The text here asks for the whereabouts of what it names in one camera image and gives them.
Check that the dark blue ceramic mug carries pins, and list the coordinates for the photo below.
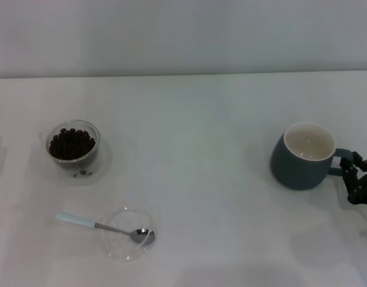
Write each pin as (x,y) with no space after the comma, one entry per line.
(294,172)

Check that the coffee beans heap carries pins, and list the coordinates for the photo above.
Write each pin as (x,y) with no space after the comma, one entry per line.
(71,145)

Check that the clear glass saucer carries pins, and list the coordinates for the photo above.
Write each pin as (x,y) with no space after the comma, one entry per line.
(123,248)

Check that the double-wall glass cup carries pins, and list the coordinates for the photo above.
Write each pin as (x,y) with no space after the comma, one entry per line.
(102,155)

